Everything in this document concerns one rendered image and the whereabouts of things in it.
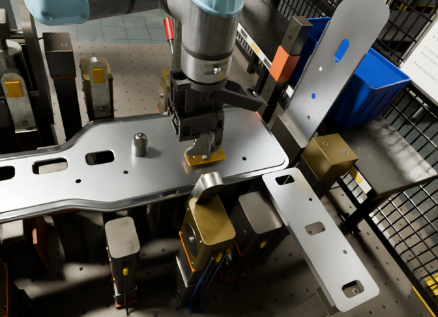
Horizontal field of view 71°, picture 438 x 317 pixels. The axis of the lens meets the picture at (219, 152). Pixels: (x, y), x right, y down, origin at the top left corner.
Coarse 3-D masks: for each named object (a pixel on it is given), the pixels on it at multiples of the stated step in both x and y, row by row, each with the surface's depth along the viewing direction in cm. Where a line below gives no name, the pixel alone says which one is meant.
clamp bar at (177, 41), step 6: (180, 24) 62; (174, 30) 64; (180, 30) 63; (174, 36) 65; (180, 36) 64; (174, 42) 66; (180, 42) 66; (174, 48) 66; (180, 48) 67; (174, 54) 67; (180, 54) 67; (174, 60) 68; (180, 60) 68; (174, 66) 68; (180, 66) 69
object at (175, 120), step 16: (176, 80) 46; (192, 80) 46; (224, 80) 46; (176, 96) 49; (192, 96) 48; (208, 96) 49; (176, 112) 50; (192, 112) 50; (208, 112) 51; (176, 128) 52; (192, 128) 52; (208, 128) 54
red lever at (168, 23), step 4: (164, 20) 72; (168, 20) 71; (172, 20) 72; (164, 24) 72; (168, 24) 71; (172, 24) 72; (168, 28) 71; (172, 28) 72; (168, 32) 71; (172, 32) 71; (168, 36) 71; (172, 36) 71; (168, 40) 72; (172, 40) 72; (172, 44) 71; (172, 48) 71; (172, 52) 71; (172, 56) 71; (172, 60) 72
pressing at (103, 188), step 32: (96, 128) 65; (128, 128) 67; (160, 128) 69; (224, 128) 73; (256, 128) 76; (0, 160) 55; (32, 160) 57; (128, 160) 61; (160, 160) 63; (224, 160) 67; (256, 160) 69; (288, 160) 72; (0, 192) 51; (32, 192) 53; (64, 192) 54; (96, 192) 55; (128, 192) 57; (160, 192) 59
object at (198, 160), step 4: (220, 148) 67; (184, 152) 64; (220, 152) 67; (188, 156) 64; (192, 156) 64; (196, 156) 64; (200, 156) 64; (212, 156) 65; (216, 156) 66; (220, 156) 66; (224, 156) 66; (188, 160) 63; (192, 160) 63; (196, 160) 63; (200, 160) 64; (204, 160) 64; (208, 160) 64; (212, 160) 64; (216, 160) 65; (192, 164) 63; (196, 164) 63
